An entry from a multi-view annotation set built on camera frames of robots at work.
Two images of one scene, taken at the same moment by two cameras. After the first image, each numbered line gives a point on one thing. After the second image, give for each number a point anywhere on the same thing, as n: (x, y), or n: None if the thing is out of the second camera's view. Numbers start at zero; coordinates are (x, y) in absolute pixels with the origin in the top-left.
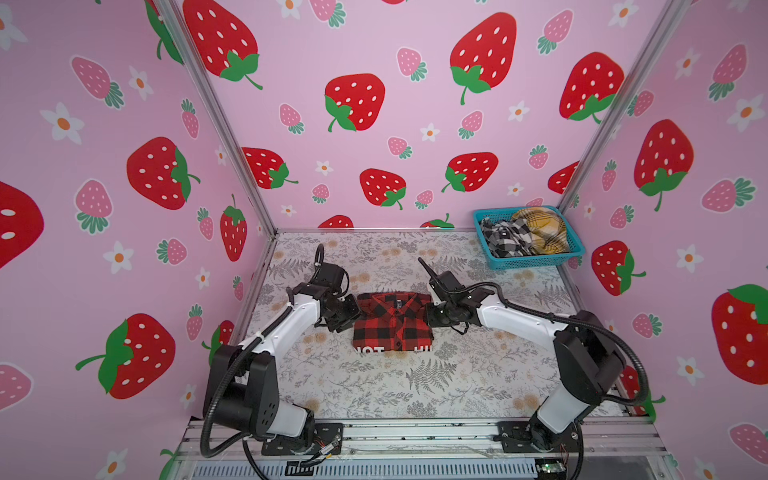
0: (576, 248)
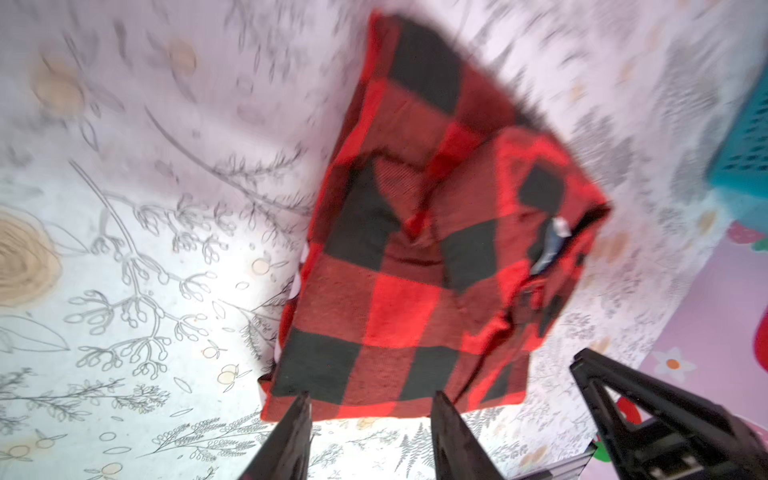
0: (741, 172)
